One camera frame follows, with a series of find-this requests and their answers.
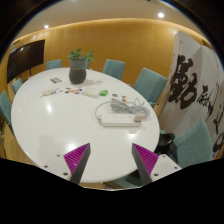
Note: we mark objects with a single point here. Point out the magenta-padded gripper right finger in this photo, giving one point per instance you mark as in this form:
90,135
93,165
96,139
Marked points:
148,160

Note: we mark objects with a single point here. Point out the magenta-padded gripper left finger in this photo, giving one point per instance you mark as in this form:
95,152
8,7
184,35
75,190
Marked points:
76,160

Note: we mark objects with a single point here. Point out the white power strip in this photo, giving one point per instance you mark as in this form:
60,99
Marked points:
115,120

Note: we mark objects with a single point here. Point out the white calligraphy folding screen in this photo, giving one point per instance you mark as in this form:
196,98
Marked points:
186,110

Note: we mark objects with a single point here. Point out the round colourful badge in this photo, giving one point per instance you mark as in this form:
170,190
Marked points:
114,99
115,95
124,97
124,101

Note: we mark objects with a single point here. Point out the colourful sticker sheet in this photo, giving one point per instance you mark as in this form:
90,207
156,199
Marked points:
72,90
50,92

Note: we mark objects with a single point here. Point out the small green plastic item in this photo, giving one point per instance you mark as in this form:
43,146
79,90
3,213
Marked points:
104,92

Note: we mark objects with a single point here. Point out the group of teal chairs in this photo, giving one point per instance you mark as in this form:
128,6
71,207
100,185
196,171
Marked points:
150,83

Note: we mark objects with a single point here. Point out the small grey card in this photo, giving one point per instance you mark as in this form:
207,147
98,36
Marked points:
56,80

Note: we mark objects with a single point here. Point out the plant in dark grey pot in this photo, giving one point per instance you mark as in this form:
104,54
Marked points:
77,71

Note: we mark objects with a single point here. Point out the black wall television screen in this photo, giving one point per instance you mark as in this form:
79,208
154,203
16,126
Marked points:
25,60

